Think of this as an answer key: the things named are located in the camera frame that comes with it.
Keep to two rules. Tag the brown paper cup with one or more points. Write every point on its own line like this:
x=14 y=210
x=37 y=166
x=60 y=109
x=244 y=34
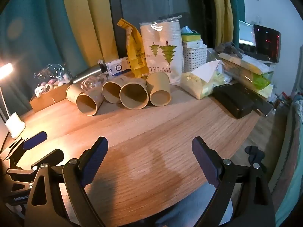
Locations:
x=159 y=90
x=133 y=95
x=88 y=102
x=113 y=90
x=72 y=92

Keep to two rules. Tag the yellow green sponge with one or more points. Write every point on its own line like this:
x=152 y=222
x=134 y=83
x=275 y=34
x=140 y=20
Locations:
x=190 y=37

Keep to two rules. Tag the bagged stack of paper cups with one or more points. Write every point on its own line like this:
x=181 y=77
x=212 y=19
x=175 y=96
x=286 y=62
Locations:
x=163 y=52

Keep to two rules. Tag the white paper sheet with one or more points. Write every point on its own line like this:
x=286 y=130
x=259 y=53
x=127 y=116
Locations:
x=208 y=72

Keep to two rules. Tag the white plastic basket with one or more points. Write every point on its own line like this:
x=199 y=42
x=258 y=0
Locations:
x=195 y=54

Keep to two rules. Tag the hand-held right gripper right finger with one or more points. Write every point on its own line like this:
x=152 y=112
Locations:
x=206 y=162

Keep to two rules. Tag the stainless steel bottle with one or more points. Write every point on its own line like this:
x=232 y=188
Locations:
x=88 y=74

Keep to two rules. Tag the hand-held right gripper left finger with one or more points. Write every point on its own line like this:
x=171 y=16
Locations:
x=94 y=162

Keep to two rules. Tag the teal blanket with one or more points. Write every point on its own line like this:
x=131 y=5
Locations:
x=292 y=151

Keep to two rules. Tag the grey gloves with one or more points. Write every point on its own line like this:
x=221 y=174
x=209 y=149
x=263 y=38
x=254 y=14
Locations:
x=228 y=48

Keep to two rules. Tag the black computer case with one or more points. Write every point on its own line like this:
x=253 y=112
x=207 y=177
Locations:
x=267 y=43

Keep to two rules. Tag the white desk lamp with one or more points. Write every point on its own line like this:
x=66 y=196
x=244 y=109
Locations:
x=14 y=124

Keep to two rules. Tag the tissue pack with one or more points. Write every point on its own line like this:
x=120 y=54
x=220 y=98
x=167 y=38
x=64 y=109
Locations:
x=197 y=85

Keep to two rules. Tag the yellow paper bag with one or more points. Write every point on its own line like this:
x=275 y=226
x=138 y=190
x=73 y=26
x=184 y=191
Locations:
x=135 y=52

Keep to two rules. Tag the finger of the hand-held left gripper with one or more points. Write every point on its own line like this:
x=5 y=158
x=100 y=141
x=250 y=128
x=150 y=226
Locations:
x=53 y=157
x=35 y=140

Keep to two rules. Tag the yellow curtain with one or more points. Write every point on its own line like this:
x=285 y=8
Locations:
x=221 y=9
x=90 y=21

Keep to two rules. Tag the person's grey trouser leg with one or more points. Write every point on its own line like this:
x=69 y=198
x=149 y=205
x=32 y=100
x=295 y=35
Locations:
x=189 y=208

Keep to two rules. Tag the clear crumpled plastic wrap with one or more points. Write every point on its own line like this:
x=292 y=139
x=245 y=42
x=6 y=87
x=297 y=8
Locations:
x=88 y=84

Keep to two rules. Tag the white and blue box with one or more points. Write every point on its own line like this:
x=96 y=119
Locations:
x=118 y=67

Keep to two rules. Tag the teal curtain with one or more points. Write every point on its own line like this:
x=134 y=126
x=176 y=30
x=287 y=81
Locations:
x=40 y=35
x=236 y=7

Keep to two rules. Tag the dark slippers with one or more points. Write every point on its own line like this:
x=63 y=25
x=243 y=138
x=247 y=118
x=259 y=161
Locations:
x=254 y=153

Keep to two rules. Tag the blue plastic bag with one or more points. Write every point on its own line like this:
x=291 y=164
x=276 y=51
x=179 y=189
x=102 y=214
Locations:
x=187 y=29

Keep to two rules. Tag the computer monitor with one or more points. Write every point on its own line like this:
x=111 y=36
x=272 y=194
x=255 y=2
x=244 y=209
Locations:
x=247 y=35

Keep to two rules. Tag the stack of yellow green packets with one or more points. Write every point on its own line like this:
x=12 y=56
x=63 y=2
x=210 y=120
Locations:
x=251 y=72

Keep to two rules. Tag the cardboard tray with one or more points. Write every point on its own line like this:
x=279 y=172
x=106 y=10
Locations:
x=48 y=97

